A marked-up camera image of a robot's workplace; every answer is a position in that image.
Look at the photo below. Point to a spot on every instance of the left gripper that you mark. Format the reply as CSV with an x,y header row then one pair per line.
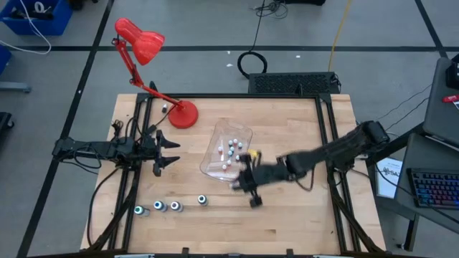
x,y
148,152

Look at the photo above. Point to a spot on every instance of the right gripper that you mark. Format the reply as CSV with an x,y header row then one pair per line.
x,y
269,173

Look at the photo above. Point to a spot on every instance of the clear plastic bin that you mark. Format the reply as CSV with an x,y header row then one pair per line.
x,y
211,161

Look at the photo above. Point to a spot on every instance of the red desk lamp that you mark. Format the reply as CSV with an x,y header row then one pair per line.
x,y
183,114

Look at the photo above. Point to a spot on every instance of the small brown food coloring bottle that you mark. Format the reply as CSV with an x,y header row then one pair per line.
x,y
220,148

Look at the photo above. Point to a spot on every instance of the large black food coloring bottle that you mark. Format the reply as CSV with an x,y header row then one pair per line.
x,y
202,200

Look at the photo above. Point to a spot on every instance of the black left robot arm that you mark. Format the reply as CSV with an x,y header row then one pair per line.
x,y
93,148

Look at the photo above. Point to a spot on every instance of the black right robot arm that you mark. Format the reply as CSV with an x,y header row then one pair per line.
x,y
340,150

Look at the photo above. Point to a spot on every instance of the black perforated computer case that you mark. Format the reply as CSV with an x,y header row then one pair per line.
x,y
287,83

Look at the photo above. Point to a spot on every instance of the white printed paper sheet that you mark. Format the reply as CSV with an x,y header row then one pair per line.
x,y
389,179

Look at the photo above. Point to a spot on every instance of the blue storage bin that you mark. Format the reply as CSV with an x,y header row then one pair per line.
x,y
54,25

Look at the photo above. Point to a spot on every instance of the grey desk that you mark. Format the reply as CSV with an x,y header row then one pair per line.
x,y
441,114
423,154

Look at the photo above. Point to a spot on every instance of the black keyboard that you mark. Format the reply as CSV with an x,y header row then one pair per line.
x,y
434,188

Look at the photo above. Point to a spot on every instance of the red flat item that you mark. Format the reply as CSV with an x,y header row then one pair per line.
x,y
450,98

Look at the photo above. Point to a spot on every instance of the black aluminium table frame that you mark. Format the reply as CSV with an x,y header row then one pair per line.
x,y
229,96

